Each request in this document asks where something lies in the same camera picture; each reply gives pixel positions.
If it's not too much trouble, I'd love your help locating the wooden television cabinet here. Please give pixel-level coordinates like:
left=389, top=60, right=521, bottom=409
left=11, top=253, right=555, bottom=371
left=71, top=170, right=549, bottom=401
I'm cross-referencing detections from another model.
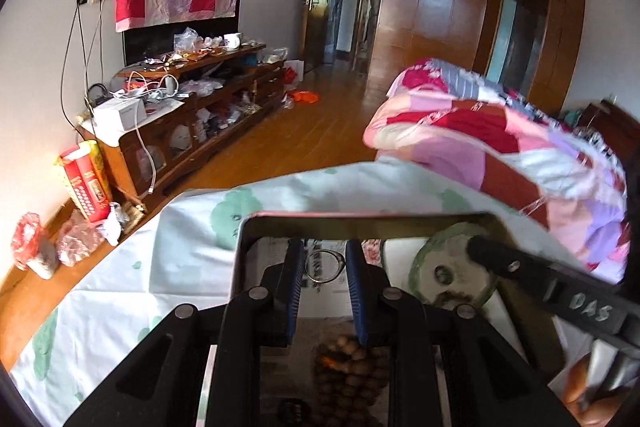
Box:
left=79, top=43, right=290, bottom=204

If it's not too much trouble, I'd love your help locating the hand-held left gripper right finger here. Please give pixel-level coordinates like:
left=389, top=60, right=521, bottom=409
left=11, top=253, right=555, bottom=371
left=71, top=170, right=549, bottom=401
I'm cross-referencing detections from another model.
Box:
left=344, top=240, right=581, bottom=427

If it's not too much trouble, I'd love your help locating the pink tin box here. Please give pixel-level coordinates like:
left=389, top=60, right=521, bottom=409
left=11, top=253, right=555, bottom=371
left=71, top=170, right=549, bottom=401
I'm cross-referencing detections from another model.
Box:
left=231, top=211, right=568, bottom=427

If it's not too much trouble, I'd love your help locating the waste bin with red liner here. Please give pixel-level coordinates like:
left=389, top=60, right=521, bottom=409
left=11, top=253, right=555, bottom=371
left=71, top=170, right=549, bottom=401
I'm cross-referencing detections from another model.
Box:
left=11, top=212, right=59, bottom=281

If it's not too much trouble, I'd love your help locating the white green-print bed sheet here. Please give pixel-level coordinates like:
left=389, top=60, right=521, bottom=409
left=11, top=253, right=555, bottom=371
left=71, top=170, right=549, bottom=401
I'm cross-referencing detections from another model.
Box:
left=10, top=156, right=566, bottom=427

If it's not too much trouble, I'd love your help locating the white charger cable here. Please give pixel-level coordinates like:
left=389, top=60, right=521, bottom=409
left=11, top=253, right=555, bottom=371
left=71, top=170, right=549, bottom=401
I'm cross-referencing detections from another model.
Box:
left=131, top=126, right=157, bottom=198

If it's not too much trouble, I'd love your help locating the clear plastic bag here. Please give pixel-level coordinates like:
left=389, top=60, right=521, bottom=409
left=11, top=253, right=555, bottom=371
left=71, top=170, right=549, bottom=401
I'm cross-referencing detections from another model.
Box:
left=56, top=211, right=109, bottom=266

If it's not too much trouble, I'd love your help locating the wooden wardrobe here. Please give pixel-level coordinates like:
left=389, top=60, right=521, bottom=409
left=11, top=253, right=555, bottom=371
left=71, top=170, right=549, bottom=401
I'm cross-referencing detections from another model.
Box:
left=366, top=0, right=587, bottom=108

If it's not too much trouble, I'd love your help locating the silver ring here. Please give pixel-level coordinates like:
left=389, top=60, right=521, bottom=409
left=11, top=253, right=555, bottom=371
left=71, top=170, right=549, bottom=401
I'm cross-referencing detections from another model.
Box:
left=305, top=249, right=347, bottom=284

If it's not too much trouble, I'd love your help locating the wooden door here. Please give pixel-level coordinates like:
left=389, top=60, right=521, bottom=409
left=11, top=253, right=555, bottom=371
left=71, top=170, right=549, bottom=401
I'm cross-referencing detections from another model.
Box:
left=302, top=0, right=334, bottom=74

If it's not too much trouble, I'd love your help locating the grey power cable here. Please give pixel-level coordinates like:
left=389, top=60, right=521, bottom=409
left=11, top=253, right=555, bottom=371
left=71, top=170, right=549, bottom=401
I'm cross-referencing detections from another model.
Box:
left=60, top=1, right=107, bottom=120

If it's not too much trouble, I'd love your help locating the white cardboard box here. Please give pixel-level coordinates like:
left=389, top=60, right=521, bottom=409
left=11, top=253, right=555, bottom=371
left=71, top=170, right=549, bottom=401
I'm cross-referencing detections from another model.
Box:
left=92, top=98, right=147, bottom=132

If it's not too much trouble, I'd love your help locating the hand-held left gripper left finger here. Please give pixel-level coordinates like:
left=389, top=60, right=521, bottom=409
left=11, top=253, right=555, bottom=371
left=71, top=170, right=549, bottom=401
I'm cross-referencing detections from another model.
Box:
left=65, top=238, right=305, bottom=427

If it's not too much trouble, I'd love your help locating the green jade bangle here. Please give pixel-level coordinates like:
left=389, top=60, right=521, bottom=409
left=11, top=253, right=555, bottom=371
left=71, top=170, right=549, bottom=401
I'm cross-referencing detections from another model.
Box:
left=408, top=224, right=497, bottom=308

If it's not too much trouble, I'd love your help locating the red and yellow bag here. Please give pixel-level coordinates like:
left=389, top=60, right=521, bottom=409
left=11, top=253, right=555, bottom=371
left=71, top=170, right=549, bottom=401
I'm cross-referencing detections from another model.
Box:
left=53, top=140, right=114, bottom=224

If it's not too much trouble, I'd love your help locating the wooden headboard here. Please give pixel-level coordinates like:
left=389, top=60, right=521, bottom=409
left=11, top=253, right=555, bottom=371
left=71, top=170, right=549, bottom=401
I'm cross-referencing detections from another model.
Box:
left=579, top=99, right=640, bottom=144

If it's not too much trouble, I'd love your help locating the pink patchwork quilt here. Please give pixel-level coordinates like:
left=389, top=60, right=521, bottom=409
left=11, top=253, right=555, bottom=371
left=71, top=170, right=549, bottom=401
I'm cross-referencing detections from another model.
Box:
left=363, top=58, right=632, bottom=286

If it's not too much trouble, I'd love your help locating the brown wooden bead bracelet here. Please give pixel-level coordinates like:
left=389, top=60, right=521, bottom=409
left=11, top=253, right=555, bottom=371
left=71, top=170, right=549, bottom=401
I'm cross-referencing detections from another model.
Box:
left=312, top=336, right=391, bottom=427

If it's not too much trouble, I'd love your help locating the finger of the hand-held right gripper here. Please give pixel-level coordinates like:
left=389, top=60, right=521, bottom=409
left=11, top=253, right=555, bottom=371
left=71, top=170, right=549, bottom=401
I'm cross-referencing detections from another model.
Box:
left=467, top=234, right=628, bottom=335

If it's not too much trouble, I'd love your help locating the white shopping bag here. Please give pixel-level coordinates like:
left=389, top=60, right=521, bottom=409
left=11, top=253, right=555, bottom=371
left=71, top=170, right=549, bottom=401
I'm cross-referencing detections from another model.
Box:
left=283, top=59, right=305, bottom=84

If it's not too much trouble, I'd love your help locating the person's right hand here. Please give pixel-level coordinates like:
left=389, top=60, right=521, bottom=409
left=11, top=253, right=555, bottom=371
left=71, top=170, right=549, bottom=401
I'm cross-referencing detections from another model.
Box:
left=562, top=353, right=628, bottom=427

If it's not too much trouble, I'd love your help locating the black television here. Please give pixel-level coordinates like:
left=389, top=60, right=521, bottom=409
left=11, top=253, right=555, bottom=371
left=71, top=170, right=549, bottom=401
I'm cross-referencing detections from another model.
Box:
left=122, top=16, right=241, bottom=68

